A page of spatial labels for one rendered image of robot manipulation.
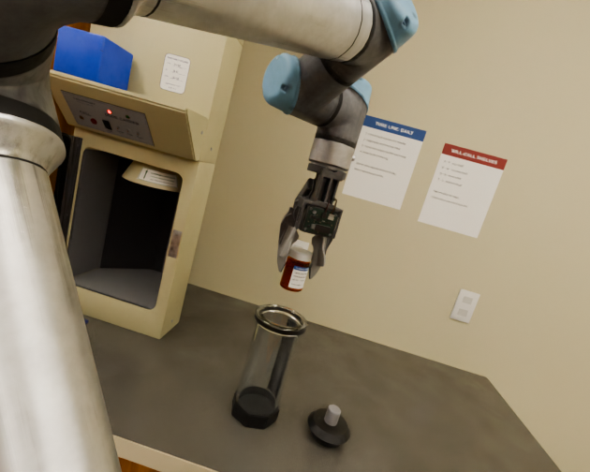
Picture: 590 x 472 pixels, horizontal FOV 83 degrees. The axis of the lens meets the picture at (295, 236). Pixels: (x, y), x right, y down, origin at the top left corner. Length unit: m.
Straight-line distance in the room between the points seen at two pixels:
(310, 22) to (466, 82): 0.99
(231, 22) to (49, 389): 0.28
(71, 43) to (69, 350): 0.71
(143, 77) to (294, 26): 0.61
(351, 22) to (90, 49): 0.59
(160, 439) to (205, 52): 0.78
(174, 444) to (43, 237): 0.51
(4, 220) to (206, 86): 0.64
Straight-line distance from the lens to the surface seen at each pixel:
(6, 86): 0.30
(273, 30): 0.34
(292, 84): 0.51
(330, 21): 0.38
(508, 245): 1.36
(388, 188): 1.22
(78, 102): 0.90
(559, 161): 1.41
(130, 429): 0.74
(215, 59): 0.86
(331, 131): 0.58
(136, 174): 0.93
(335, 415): 0.78
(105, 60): 0.86
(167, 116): 0.76
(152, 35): 0.93
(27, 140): 0.30
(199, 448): 0.72
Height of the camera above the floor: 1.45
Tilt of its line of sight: 10 degrees down
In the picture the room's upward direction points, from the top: 16 degrees clockwise
